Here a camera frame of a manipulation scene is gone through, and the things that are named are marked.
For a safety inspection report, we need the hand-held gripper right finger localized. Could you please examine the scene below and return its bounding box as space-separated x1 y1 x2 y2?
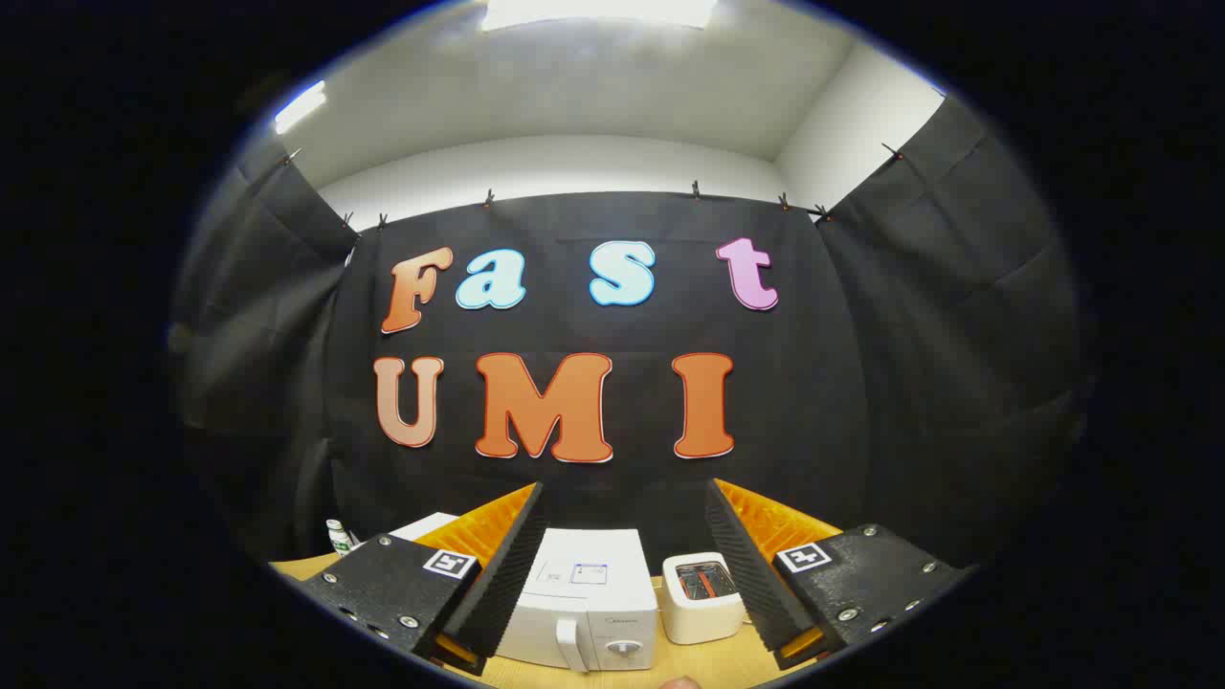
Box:
705 478 977 671

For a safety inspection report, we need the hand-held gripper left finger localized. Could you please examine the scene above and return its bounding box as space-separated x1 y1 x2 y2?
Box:
299 481 548 677

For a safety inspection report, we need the white microwave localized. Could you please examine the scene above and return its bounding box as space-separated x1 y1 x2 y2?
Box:
495 528 659 674

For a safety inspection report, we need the white toaster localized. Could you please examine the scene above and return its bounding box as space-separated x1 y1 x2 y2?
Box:
661 552 747 645

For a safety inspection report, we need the ceiling light panel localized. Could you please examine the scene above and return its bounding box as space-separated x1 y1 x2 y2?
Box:
479 0 719 32
273 80 328 135

